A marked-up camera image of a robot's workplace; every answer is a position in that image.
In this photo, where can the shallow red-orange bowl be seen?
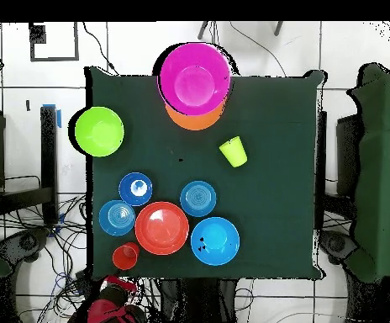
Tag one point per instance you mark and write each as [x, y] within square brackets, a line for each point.
[161, 228]

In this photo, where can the medium blue bowl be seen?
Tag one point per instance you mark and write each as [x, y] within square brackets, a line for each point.
[215, 242]

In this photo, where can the small dark blue bowl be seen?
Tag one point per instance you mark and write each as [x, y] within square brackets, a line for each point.
[127, 195]

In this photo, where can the dark green tablecloth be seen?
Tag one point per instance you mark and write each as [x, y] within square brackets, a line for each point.
[275, 168]

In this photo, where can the black power strip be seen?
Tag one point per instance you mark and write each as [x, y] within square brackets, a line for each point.
[85, 284]

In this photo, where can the dark grey chair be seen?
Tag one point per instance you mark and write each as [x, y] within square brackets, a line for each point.
[336, 244]

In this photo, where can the large pink bowl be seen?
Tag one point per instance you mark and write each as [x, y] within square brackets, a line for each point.
[195, 80]

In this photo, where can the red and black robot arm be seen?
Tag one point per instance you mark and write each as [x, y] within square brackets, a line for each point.
[104, 313]

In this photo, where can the grey tripod legs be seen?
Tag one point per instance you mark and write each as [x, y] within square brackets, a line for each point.
[203, 31]

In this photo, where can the light green cup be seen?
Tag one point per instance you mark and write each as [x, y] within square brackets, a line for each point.
[234, 151]

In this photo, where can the red-orange cup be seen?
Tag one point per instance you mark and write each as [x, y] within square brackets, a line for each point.
[125, 257]

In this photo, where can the large light orange bowl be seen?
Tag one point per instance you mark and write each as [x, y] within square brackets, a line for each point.
[195, 122]

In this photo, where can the small light blue bowl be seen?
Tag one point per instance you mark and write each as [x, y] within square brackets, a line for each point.
[117, 218]
[198, 199]

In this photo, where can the black chair base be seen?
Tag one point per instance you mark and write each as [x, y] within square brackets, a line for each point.
[27, 242]

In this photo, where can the light green bowl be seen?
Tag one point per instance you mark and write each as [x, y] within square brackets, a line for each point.
[99, 131]

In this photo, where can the black bench frame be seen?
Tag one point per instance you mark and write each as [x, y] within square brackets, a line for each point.
[48, 151]

